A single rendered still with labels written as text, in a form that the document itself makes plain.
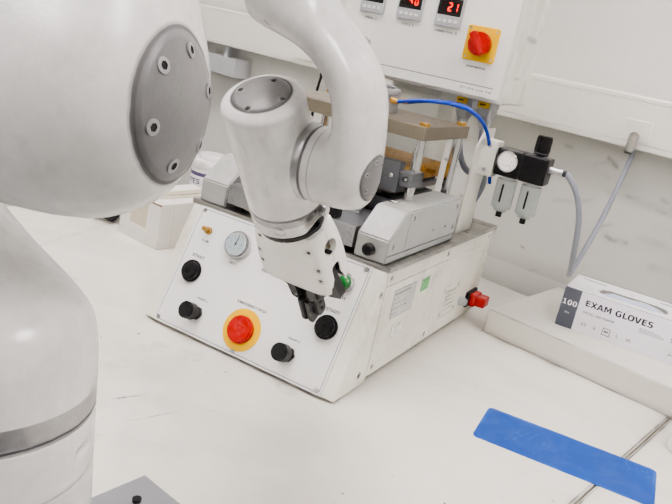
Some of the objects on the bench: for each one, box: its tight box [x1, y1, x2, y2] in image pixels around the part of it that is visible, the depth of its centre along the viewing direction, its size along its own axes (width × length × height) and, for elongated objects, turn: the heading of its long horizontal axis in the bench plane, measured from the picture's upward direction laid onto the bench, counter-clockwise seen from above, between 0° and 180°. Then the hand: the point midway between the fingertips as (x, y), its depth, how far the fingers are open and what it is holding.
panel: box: [154, 205, 374, 397], centre depth 103 cm, size 2×30×19 cm, turn 27°
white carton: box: [555, 274, 672, 365], centre depth 130 cm, size 12×23×7 cm, turn 27°
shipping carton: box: [119, 184, 202, 250], centre depth 150 cm, size 19×13×9 cm
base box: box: [146, 203, 493, 402], centre depth 123 cm, size 54×38×17 cm
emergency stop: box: [227, 315, 254, 344], centre depth 103 cm, size 2×4×4 cm, turn 27°
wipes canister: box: [189, 151, 223, 188], centre depth 166 cm, size 9×9×15 cm
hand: (311, 302), depth 92 cm, fingers closed
